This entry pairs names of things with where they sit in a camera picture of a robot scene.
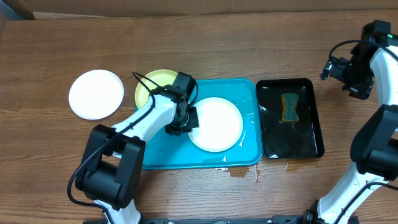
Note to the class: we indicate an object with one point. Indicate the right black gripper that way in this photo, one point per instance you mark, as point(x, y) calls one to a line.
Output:
point(336, 71)

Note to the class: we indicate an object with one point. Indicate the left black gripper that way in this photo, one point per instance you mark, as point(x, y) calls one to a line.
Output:
point(194, 123)

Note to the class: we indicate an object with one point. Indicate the white plate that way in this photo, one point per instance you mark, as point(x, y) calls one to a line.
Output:
point(96, 94)
point(220, 125)

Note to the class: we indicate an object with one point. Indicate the green and yellow sponge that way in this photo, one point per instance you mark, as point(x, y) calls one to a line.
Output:
point(289, 104)

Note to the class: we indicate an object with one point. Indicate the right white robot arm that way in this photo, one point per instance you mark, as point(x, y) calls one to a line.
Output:
point(373, 151)

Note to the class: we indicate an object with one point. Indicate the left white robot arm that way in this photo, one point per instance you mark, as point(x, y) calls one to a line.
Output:
point(110, 170)

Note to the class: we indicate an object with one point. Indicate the teal plastic tray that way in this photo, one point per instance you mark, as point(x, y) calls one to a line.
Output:
point(165, 151)

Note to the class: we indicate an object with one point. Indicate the black rectangular water tray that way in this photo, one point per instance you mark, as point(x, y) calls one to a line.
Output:
point(281, 140)

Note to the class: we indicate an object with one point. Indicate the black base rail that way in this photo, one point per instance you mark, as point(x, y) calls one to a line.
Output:
point(273, 220)

